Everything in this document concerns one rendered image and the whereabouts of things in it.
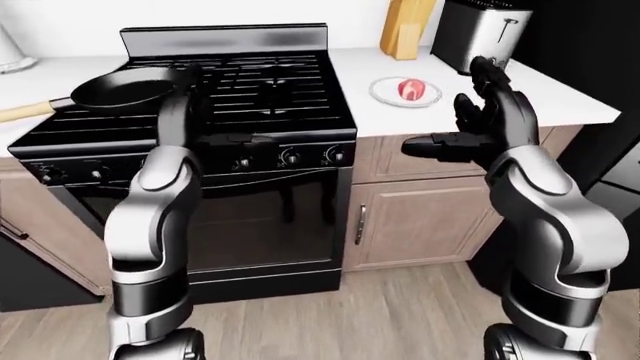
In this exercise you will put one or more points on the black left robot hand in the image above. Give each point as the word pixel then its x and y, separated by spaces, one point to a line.
pixel 192 80

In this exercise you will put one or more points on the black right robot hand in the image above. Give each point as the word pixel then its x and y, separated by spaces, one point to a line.
pixel 487 108

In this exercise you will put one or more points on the raw red steak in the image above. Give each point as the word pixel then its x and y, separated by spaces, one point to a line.
pixel 411 89

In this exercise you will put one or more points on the clear glass plate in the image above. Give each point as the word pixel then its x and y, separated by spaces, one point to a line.
pixel 385 93

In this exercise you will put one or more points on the silver toaster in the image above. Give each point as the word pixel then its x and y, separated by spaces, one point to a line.
pixel 475 30

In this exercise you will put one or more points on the black gas stove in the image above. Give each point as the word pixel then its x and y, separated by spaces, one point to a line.
pixel 280 97

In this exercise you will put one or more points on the black stove knob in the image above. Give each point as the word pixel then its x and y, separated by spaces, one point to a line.
pixel 97 173
pixel 53 174
pixel 243 162
pixel 290 157
pixel 336 154

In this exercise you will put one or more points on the black refrigerator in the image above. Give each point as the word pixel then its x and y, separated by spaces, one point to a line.
pixel 590 157

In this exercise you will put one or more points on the wooden base cabinet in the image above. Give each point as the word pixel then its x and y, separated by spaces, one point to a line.
pixel 425 210

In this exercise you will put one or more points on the wooden knife block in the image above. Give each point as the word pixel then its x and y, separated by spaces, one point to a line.
pixel 400 15

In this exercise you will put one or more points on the white ceramic vessel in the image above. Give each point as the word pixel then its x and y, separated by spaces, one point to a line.
pixel 11 52

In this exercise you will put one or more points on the wooden side cabinet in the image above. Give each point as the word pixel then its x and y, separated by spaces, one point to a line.
pixel 45 210

